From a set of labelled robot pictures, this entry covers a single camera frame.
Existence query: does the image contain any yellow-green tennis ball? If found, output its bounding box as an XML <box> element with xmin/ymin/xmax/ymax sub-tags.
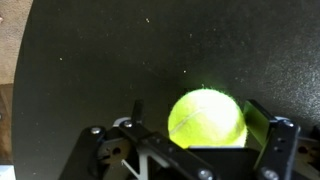
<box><xmin>167</xmin><ymin>88</ymin><xmax>249</xmax><ymax>150</ymax></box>

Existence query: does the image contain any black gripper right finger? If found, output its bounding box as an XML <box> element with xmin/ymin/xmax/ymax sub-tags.
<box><xmin>242</xmin><ymin>99</ymin><xmax>302</xmax><ymax>180</ymax></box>

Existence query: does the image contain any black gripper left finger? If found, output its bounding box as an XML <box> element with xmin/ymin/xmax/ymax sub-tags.
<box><xmin>118</xmin><ymin>99</ymin><xmax>221</xmax><ymax>180</ymax></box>

